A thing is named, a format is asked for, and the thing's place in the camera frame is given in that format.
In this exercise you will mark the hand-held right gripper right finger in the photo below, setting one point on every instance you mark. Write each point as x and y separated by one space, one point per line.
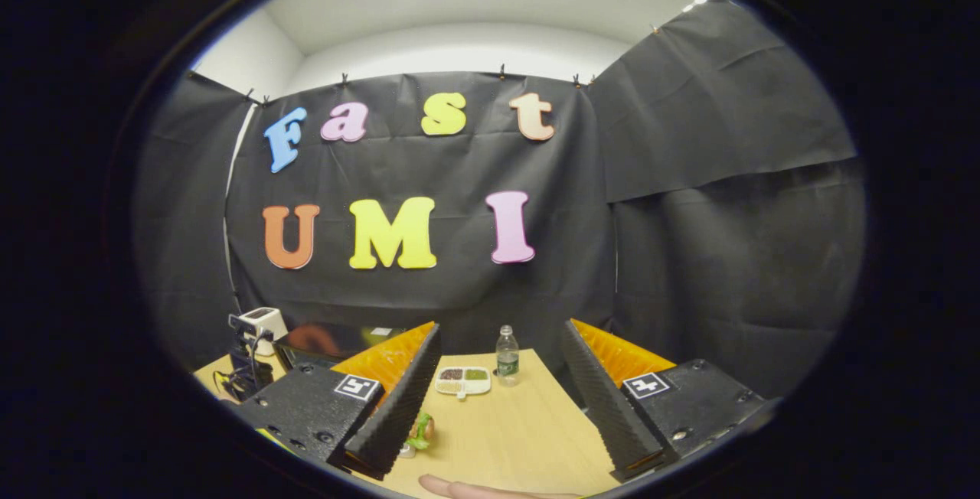
605 399

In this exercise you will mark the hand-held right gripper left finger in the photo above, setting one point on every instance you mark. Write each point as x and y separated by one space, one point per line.
398 399

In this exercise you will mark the sandwich with lettuce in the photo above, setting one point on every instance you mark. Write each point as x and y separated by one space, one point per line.
423 430

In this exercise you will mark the black electric oven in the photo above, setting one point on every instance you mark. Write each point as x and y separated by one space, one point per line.
321 342

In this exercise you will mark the white toaster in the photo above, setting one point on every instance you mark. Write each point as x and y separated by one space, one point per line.
274 327

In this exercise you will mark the white divided dish with grains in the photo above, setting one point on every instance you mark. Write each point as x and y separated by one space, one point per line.
463 380

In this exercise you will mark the clear water bottle green label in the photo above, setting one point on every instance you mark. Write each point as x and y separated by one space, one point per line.
507 357

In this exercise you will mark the black backdrop cloth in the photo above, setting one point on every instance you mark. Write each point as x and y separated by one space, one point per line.
459 170

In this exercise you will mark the small ceiling light panel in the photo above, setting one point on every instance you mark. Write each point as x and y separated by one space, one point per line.
695 4

